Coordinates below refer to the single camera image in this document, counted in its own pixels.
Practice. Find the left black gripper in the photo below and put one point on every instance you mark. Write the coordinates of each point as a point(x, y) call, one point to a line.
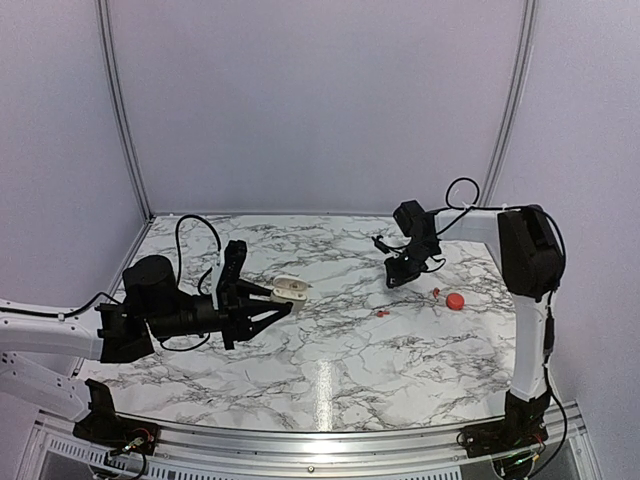
point(235, 311)

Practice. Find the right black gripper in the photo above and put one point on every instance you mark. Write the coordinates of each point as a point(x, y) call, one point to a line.
point(398, 277)

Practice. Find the white earbuds charging case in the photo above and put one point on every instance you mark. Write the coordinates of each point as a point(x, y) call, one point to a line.
point(290, 289)

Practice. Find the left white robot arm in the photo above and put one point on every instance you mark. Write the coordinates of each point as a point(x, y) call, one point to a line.
point(154, 310)

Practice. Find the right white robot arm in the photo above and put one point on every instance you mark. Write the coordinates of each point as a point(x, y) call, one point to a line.
point(531, 260)

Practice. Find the red round cap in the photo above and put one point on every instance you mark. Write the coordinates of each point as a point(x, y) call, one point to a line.
point(455, 301)

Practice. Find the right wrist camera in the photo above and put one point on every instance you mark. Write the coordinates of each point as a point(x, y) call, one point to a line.
point(382, 246)

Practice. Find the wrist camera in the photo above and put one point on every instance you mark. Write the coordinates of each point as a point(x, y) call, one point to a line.
point(226, 273)
point(382, 246)

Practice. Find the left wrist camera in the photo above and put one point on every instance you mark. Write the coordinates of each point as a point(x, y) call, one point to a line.
point(226, 273)

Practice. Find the aluminium front rail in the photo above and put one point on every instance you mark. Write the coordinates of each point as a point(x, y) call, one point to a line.
point(199, 452)

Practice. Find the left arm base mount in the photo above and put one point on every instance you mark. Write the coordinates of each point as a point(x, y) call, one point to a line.
point(103, 426)

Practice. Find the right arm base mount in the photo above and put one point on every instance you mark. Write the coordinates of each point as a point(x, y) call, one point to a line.
point(502, 432)

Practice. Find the right aluminium frame post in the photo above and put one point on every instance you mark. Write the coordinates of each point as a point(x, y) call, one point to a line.
point(524, 48)

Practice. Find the aluminium frame post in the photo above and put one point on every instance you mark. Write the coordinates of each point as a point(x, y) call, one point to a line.
point(116, 94)
point(524, 48)

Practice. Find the left aluminium frame post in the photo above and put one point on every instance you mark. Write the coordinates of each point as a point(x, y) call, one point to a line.
point(116, 94)

